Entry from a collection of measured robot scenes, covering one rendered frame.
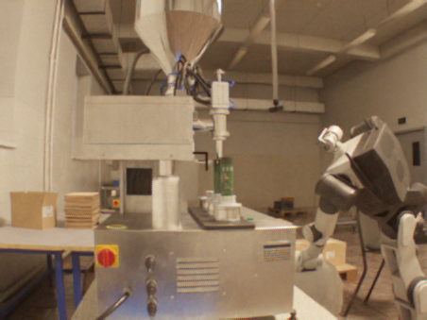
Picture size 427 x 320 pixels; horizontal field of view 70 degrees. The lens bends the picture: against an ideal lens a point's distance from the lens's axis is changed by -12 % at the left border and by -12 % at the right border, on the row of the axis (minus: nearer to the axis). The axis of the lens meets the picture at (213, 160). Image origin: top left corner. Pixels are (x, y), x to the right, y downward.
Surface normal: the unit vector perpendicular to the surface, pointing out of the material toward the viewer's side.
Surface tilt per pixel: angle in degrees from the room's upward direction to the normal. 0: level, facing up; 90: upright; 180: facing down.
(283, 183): 90
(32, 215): 90
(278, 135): 90
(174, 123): 90
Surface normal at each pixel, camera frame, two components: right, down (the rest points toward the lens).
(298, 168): 0.15, -0.04
